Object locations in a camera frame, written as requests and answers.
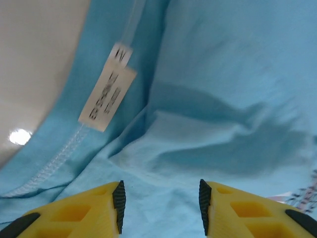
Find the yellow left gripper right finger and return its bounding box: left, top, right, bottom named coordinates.
left=199, top=178, right=317, bottom=238

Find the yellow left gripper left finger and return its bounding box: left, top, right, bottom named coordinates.
left=0, top=180, right=126, bottom=238

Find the light blue printed t-shirt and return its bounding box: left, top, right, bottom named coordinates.
left=0, top=0, right=317, bottom=238

